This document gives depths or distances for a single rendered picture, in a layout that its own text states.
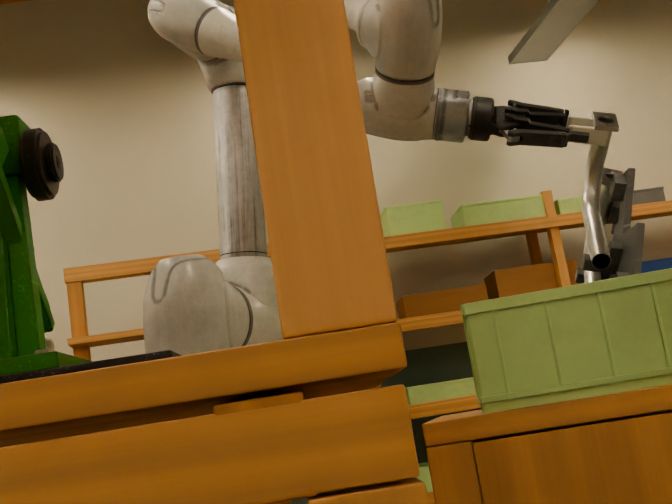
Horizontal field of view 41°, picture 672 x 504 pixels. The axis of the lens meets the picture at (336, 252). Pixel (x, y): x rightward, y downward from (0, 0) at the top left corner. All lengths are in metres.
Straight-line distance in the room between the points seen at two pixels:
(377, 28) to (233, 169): 0.56
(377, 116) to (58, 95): 5.79
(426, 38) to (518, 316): 0.46
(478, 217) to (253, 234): 4.74
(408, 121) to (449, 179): 5.61
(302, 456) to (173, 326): 1.01
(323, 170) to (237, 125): 1.23
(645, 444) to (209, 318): 0.78
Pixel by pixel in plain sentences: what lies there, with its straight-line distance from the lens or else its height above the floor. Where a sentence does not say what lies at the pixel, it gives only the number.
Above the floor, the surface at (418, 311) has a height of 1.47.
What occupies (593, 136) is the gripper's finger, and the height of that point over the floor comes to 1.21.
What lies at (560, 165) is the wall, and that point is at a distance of 7.48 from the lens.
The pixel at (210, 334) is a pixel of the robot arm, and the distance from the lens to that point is 1.69.
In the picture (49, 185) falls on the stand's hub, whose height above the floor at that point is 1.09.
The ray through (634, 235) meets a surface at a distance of 1.51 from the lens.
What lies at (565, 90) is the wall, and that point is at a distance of 7.71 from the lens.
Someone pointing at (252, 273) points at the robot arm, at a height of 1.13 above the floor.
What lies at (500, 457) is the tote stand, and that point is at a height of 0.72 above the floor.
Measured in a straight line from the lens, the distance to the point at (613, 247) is 1.58.
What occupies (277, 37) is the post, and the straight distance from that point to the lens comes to 0.76.
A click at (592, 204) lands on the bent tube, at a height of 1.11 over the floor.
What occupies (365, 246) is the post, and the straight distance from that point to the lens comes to 0.71.
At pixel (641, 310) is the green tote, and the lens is 1.44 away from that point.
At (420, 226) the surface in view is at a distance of 6.42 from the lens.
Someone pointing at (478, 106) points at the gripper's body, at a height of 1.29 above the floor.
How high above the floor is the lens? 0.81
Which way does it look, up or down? 11 degrees up
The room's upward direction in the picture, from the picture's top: 9 degrees counter-clockwise
